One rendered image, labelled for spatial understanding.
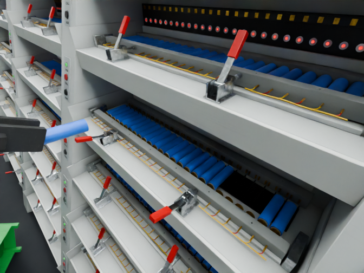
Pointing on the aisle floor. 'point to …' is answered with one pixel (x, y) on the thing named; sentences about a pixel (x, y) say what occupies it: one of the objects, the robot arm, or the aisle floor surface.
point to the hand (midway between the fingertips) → (2, 133)
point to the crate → (7, 244)
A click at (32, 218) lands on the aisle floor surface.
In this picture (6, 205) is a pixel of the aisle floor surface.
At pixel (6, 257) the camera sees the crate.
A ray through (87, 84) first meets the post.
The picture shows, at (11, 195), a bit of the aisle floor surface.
